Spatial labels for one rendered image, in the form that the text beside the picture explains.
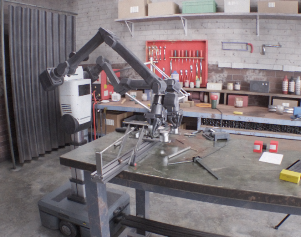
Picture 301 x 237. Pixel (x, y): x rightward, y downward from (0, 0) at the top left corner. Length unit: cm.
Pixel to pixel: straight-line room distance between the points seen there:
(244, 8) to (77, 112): 227
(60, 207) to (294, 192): 164
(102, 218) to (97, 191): 17
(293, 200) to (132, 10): 312
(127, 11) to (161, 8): 49
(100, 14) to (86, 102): 248
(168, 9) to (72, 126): 208
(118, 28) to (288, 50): 240
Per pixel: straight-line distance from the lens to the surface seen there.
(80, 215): 197
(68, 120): 189
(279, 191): 102
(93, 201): 138
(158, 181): 106
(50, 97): 396
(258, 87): 326
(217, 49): 345
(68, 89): 183
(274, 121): 267
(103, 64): 200
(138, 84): 166
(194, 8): 329
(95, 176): 102
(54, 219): 220
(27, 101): 368
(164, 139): 134
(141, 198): 194
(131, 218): 193
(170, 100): 126
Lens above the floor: 133
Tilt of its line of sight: 12 degrees down
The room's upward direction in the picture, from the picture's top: straight up
